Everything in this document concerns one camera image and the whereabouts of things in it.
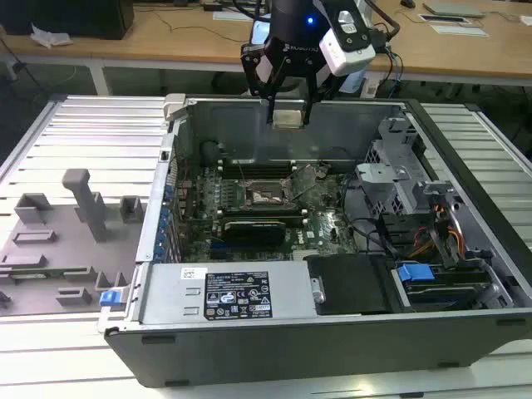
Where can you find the green RAM stick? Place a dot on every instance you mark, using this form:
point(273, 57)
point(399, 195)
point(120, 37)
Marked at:
point(37, 274)

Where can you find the blue plastic case latch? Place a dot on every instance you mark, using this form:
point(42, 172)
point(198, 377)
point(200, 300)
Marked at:
point(110, 298)

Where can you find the blue expansion slot clip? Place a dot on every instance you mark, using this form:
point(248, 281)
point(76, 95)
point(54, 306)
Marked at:
point(165, 217)
point(168, 193)
point(160, 247)

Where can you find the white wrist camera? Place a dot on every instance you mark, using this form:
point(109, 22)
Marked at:
point(347, 50)

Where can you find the black round plastic part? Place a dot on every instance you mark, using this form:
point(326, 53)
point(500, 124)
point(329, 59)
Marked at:
point(211, 151)

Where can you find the black open PC case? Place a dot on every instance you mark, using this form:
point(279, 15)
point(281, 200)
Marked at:
point(291, 353)

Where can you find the grey power supply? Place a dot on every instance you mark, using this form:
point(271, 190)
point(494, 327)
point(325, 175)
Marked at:
point(166, 297)

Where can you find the crumpled white paper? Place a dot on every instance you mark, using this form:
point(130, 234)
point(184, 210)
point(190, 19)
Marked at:
point(50, 37)

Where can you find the grey laptop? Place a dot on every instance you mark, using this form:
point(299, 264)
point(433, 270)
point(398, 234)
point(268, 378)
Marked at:
point(453, 9)

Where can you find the wooden desk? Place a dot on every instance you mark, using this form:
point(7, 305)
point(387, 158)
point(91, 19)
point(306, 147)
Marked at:
point(174, 43)

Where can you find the CPU socket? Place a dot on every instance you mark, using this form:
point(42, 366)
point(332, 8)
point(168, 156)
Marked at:
point(266, 195)

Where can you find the hard disk in blue carrier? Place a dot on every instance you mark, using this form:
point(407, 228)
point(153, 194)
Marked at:
point(415, 276)

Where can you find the grey parts rack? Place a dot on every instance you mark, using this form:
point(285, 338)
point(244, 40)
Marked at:
point(70, 253)

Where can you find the black box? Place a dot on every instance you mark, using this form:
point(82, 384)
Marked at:
point(66, 18)

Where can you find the silver square CPU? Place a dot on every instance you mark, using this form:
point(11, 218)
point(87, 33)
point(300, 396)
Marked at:
point(288, 118)

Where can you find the black power adapter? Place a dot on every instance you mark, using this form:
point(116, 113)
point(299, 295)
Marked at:
point(213, 7)

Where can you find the white keyboard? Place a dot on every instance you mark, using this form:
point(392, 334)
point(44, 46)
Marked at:
point(224, 16)

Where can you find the black computer mouse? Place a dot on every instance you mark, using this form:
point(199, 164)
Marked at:
point(407, 3)

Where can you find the black graphics card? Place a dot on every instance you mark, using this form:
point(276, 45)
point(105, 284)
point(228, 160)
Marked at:
point(253, 234)

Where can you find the pale blue teach pendant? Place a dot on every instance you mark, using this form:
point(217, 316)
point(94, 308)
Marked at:
point(355, 83)

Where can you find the silver metal drive cage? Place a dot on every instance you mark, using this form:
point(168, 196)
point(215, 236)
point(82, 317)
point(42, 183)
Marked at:
point(399, 137)

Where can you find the grey metal bracket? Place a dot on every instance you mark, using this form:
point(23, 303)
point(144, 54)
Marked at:
point(374, 178)

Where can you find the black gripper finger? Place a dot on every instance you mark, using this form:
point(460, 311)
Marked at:
point(320, 85)
point(254, 70)

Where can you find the white flat device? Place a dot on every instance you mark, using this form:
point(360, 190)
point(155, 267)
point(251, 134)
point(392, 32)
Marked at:
point(459, 30)

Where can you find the green motherboard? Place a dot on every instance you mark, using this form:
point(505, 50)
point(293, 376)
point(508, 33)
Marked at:
point(328, 232)

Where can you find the black flat drive cover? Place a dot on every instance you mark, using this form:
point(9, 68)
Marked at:
point(349, 282)

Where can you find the metal disk bay frame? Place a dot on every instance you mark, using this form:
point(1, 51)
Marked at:
point(436, 188)

